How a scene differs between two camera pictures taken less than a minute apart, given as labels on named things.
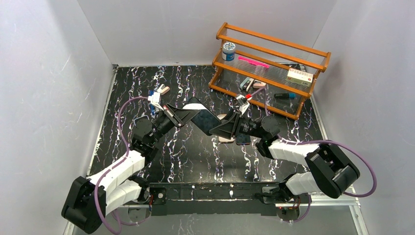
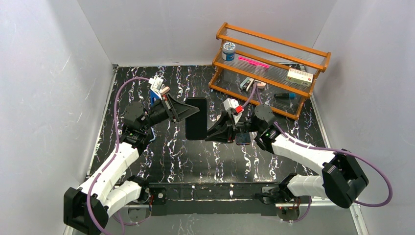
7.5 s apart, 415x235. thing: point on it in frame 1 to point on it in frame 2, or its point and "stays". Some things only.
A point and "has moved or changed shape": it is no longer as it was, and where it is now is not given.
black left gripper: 172,115 to 172,108
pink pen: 253,61 stays
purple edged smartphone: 243,139 stays
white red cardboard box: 300,77 stays
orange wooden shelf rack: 276,76 stays
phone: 204,119 has moved or changed shape
